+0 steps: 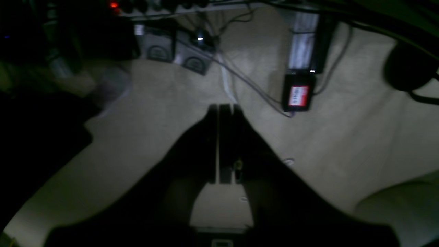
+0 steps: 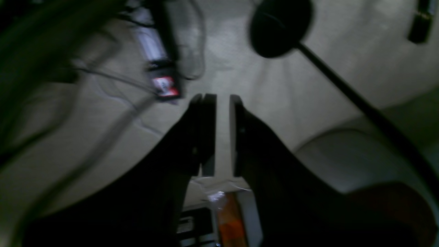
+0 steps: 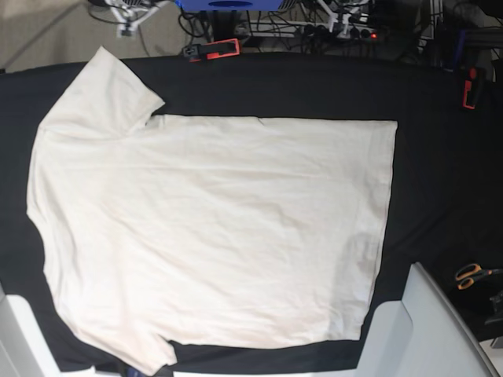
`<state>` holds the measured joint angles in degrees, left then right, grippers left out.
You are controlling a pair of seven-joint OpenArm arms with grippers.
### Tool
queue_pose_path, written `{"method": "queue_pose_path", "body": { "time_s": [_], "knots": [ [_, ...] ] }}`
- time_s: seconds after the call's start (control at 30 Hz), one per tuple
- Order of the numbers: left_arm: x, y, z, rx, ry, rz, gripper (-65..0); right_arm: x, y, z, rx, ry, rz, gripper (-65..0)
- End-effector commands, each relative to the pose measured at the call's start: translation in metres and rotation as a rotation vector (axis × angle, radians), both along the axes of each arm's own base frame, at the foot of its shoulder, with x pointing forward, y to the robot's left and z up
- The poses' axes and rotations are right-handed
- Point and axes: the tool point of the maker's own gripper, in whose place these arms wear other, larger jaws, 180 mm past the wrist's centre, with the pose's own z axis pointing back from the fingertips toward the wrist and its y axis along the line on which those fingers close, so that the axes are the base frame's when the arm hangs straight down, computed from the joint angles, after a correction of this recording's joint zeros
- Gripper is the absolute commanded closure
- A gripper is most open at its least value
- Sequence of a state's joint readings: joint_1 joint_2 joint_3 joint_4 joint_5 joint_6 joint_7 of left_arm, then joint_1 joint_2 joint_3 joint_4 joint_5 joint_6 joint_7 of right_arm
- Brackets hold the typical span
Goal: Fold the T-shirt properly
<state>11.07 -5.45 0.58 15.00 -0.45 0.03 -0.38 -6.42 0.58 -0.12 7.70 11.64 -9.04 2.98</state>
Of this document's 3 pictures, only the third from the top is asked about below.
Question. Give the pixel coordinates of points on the white frame left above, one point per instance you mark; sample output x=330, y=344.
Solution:
x=24, y=351

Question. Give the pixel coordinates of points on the black table cloth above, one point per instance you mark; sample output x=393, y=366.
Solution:
x=446, y=200

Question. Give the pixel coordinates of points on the black device right edge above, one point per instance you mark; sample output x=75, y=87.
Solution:
x=497, y=303

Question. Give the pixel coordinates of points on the blue box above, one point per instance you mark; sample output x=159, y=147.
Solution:
x=229, y=5

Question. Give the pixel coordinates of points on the red black clamp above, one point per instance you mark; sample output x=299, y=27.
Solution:
x=473, y=83
x=212, y=50

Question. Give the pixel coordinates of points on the white frame right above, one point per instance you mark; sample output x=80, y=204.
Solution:
x=421, y=335

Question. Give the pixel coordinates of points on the white power strip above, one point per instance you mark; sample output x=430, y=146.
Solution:
x=289, y=29

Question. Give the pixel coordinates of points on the red black clamp right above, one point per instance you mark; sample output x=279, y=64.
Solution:
x=473, y=83

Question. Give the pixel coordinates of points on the orange handled scissors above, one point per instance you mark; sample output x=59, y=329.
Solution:
x=468, y=275

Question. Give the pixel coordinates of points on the white frame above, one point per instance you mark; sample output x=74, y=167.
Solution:
x=24, y=351
x=421, y=335

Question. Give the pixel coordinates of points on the white T-shirt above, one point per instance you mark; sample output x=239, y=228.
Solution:
x=258, y=233

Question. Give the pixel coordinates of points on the red black clamp top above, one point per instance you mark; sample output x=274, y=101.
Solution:
x=212, y=50

